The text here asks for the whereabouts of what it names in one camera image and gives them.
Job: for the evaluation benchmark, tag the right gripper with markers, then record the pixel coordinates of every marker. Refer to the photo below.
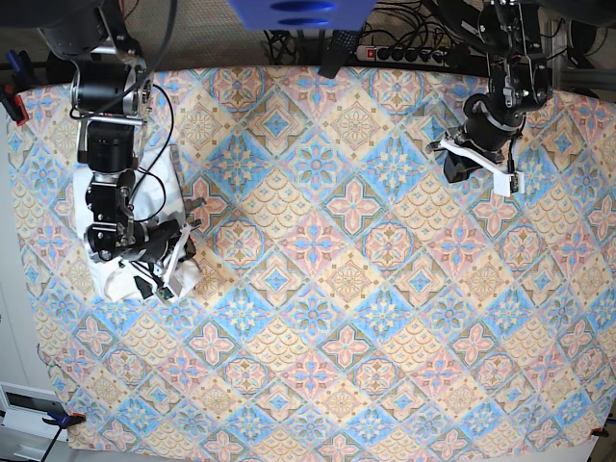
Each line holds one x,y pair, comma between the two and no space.
152,245

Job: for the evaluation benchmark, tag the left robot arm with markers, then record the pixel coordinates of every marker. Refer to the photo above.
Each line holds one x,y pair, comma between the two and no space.
518,84

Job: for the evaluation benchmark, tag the blue clamp top left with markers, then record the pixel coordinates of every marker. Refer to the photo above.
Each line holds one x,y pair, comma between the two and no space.
20,65

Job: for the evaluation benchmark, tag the patterned tile tablecloth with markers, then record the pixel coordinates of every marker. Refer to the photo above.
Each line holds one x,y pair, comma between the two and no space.
352,305

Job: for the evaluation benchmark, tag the blue clamp bottom left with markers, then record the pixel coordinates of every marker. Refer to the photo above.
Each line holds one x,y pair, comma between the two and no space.
62,421

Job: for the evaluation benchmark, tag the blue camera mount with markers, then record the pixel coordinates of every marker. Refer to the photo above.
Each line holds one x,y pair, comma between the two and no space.
288,15

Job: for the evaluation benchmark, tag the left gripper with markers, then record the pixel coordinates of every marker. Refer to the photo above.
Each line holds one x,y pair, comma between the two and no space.
486,136

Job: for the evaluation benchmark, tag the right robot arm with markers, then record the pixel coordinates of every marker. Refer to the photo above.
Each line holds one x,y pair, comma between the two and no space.
111,88

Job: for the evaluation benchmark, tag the black power strip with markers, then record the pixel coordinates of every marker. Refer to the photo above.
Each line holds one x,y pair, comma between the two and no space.
400,55

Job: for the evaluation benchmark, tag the blue clamp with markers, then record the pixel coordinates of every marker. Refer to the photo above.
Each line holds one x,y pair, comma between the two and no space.
62,421
20,65

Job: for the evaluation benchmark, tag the white printed T-shirt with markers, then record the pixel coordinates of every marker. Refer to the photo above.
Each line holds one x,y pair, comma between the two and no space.
107,208

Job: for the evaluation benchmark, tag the white cabinet left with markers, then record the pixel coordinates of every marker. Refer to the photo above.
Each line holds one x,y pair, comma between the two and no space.
26,392

